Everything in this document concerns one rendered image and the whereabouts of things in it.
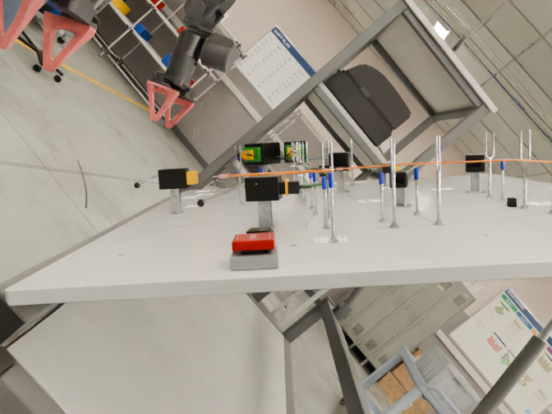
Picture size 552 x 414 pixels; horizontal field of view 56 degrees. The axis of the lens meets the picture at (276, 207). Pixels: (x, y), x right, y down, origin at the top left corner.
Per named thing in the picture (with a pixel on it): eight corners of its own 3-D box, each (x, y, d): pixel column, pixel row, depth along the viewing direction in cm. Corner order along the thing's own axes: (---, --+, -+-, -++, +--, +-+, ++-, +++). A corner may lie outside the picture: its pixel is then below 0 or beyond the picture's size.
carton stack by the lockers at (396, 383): (375, 382, 787) (418, 348, 780) (374, 374, 819) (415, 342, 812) (412, 426, 781) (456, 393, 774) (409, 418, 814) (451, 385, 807)
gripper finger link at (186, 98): (184, 134, 119) (198, 95, 119) (175, 130, 112) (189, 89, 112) (157, 124, 120) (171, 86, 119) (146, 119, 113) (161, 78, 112)
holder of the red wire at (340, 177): (353, 188, 148) (351, 150, 147) (349, 193, 135) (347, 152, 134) (336, 189, 149) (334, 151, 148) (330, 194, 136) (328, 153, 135)
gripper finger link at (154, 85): (175, 130, 112) (190, 89, 112) (164, 124, 105) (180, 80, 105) (147, 119, 113) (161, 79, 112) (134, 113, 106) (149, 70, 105)
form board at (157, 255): (186, 196, 174) (186, 190, 174) (488, 180, 173) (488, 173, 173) (3, 309, 57) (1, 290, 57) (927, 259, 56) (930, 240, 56)
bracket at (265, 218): (262, 226, 90) (260, 198, 90) (275, 226, 90) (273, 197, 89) (256, 231, 86) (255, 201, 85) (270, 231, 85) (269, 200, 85)
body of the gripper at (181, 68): (193, 98, 117) (204, 68, 117) (180, 89, 107) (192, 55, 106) (167, 89, 117) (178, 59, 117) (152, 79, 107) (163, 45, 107)
